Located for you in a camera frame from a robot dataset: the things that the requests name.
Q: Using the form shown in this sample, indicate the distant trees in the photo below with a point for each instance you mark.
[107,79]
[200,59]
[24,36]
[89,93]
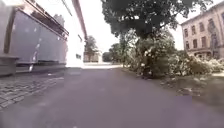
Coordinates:
[111,53]

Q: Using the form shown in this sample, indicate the bare earth patch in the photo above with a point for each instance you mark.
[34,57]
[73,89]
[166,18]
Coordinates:
[196,86]

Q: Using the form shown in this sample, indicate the beige multi-storey building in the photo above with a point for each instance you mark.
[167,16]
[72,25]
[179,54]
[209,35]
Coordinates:
[201,33]

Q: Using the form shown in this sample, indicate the grey asphalt path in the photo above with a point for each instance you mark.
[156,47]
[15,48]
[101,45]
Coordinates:
[106,100]

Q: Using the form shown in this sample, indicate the green bushes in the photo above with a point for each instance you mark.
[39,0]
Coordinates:
[173,61]

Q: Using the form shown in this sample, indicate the white building with glass front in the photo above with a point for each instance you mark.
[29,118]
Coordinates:
[40,40]

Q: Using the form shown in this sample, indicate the grey cobblestone strip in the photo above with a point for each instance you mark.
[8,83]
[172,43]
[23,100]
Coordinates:
[20,87]

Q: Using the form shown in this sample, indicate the distant low building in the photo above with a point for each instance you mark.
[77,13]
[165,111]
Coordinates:
[92,57]

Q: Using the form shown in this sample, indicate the large dark tree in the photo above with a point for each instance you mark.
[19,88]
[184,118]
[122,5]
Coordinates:
[146,16]

